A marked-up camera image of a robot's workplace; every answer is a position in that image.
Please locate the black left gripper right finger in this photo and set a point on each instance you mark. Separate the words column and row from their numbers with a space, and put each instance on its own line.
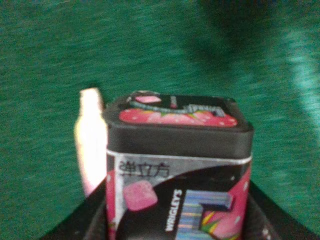
column 265, row 220

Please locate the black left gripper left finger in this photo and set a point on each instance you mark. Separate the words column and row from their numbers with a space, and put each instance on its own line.
column 87, row 222

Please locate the black pink gum tin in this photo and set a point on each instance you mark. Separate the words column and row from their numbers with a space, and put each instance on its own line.
column 178, row 167

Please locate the purple eggplant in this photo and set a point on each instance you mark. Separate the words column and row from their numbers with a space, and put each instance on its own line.
column 90, row 135

